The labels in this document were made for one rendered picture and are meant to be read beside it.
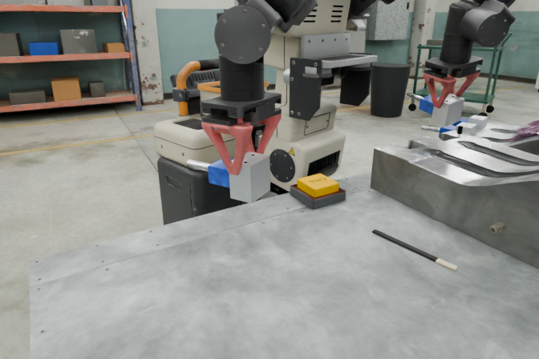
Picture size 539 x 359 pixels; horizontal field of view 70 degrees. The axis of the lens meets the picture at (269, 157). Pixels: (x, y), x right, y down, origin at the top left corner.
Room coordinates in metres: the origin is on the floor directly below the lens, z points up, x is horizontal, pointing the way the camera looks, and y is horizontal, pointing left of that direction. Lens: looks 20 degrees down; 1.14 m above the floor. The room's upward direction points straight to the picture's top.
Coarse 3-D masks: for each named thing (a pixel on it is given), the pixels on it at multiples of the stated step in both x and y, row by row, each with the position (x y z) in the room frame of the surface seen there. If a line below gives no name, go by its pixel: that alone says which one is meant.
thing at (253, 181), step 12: (252, 156) 0.50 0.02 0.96; (264, 156) 0.50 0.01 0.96; (204, 168) 0.53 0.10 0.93; (216, 168) 0.50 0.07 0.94; (252, 168) 0.47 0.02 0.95; (264, 168) 0.49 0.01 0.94; (216, 180) 0.50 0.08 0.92; (228, 180) 0.49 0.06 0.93; (240, 180) 0.47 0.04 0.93; (252, 180) 0.47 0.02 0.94; (264, 180) 0.49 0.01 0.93; (240, 192) 0.47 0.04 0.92; (252, 192) 0.47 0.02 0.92; (264, 192) 0.49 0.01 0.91
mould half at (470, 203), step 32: (384, 160) 0.72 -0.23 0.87; (416, 160) 0.68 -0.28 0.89; (480, 160) 0.68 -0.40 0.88; (384, 192) 0.71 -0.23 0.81; (416, 192) 0.65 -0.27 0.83; (448, 192) 0.59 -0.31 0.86; (480, 192) 0.55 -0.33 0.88; (512, 192) 0.51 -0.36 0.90; (448, 224) 0.59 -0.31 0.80; (480, 224) 0.54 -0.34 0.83; (512, 224) 0.50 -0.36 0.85
